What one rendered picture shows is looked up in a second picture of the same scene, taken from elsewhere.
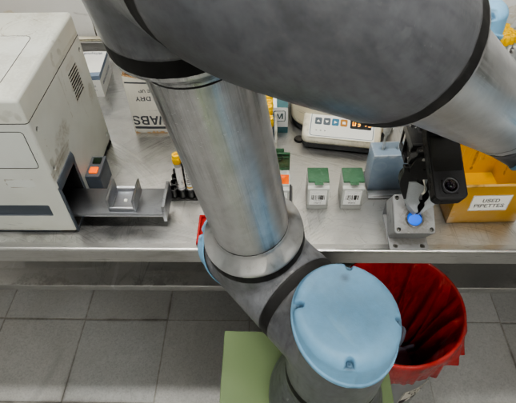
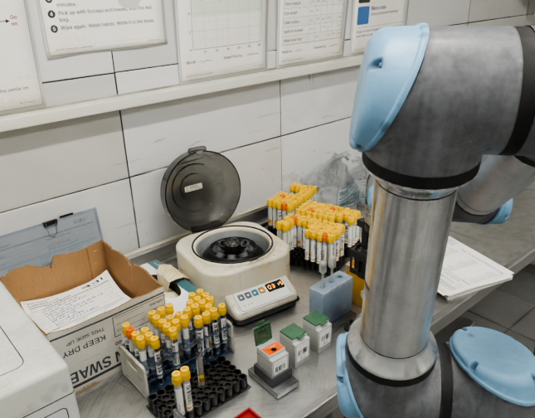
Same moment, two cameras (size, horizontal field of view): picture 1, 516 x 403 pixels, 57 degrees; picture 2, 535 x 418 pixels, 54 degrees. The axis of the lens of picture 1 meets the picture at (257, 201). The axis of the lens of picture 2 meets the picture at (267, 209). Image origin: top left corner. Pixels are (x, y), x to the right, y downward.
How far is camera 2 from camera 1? 51 cm
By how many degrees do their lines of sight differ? 41
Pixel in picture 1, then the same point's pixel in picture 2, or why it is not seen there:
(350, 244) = not seen: hidden behind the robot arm
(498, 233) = not seen: hidden behind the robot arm
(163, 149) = (113, 398)
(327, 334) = (508, 368)
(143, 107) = (71, 362)
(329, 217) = (318, 364)
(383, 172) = (330, 306)
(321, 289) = (471, 347)
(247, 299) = (421, 400)
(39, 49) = (20, 317)
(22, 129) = (66, 403)
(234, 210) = (431, 300)
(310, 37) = not seen: outside the picture
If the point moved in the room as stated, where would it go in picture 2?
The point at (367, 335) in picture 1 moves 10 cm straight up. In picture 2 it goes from (521, 356) to (534, 290)
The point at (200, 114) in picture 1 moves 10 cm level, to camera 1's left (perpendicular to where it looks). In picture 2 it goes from (448, 213) to (391, 246)
